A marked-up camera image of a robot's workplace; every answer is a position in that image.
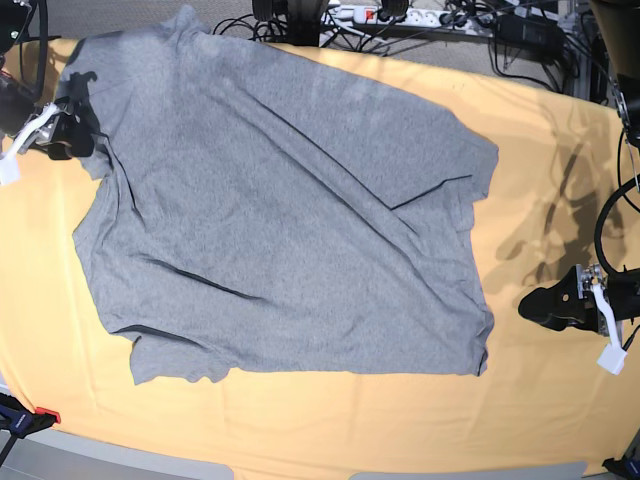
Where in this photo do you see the white power strip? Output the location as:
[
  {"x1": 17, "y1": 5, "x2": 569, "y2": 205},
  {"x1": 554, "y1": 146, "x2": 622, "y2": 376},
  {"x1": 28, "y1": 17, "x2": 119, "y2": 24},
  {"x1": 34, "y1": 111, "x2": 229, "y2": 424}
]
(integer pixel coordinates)
[{"x1": 337, "y1": 5, "x2": 492, "y2": 38}]

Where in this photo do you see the black box far right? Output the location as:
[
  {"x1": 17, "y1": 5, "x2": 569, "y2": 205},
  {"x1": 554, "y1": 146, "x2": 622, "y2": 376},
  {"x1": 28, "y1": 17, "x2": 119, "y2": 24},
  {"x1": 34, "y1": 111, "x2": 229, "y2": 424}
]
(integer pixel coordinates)
[{"x1": 590, "y1": 36, "x2": 609, "y2": 106}]

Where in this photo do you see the black clamp bottom right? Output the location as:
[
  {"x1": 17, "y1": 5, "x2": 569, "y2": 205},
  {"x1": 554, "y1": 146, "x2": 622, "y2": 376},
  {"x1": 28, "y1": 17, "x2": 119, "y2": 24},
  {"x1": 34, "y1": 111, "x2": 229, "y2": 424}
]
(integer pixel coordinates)
[{"x1": 602, "y1": 441, "x2": 640, "y2": 480}]

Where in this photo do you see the grey t-shirt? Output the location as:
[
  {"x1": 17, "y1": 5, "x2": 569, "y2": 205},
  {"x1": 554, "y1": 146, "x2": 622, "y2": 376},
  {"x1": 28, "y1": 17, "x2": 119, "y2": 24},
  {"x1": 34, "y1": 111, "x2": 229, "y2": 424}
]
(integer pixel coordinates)
[{"x1": 58, "y1": 6, "x2": 498, "y2": 384}]

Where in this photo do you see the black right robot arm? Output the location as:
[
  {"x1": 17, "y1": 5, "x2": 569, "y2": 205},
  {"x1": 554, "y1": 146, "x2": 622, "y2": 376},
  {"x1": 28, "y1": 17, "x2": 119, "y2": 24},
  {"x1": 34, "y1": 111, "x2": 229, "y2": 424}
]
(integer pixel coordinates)
[{"x1": 1, "y1": 0, "x2": 95, "y2": 160}]

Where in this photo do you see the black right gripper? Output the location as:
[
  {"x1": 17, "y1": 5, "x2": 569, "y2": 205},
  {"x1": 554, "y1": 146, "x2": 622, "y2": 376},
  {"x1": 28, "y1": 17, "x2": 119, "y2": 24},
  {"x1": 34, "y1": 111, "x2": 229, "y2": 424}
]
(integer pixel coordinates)
[{"x1": 1, "y1": 97, "x2": 95, "y2": 161}]

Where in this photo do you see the black power adapter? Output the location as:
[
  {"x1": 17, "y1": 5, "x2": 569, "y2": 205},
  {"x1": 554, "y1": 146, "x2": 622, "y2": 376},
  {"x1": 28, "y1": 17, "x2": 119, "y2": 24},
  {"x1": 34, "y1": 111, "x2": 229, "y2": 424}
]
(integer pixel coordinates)
[{"x1": 495, "y1": 15, "x2": 564, "y2": 55}]

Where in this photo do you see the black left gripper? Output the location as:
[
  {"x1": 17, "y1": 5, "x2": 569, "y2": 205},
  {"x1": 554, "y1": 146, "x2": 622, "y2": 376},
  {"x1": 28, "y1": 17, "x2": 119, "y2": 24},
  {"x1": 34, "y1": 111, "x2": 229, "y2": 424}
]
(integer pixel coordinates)
[{"x1": 517, "y1": 265, "x2": 640, "y2": 331}]

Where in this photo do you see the black centre post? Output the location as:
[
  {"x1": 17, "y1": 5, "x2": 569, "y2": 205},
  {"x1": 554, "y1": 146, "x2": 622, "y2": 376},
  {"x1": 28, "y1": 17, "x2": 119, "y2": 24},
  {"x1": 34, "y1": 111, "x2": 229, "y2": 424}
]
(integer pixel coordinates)
[{"x1": 286, "y1": 0, "x2": 326, "y2": 47}]

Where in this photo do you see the yellow table cloth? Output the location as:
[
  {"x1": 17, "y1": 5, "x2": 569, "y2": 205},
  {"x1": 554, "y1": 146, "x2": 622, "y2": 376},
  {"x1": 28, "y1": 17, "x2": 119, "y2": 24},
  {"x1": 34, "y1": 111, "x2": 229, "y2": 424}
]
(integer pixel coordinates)
[{"x1": 1, "y1": 48, "x2": 639, "y2": 479}]

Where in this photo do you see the clamp with red tip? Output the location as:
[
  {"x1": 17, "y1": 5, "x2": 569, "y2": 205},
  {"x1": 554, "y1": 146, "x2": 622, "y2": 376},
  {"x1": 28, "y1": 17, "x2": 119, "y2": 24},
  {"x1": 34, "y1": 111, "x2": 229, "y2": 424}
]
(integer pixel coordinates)
[{"x1": 1, "y1": 393, "x2": 61, "y2": 439}]

